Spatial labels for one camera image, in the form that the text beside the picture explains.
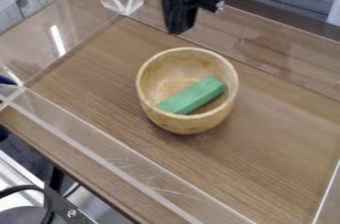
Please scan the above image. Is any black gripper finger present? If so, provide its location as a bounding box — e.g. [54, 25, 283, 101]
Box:
[162, 0, 182, 34]
[181, 0, 198, 33]

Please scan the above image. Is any brown wooden bowl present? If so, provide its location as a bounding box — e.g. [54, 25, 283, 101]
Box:
[137, 47, 239, 134]

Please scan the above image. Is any green rectangular block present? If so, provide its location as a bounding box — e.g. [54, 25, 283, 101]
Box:
[158, 76, 225, 115]

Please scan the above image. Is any black metal bracket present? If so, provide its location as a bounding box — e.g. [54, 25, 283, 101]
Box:
[45, 187, 99, 224]

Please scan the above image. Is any black table leg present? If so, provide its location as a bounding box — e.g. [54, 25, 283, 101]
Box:
[50, 167, 66, 192]

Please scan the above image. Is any black cable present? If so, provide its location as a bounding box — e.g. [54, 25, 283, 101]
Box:
[0, 184, 55, 224]

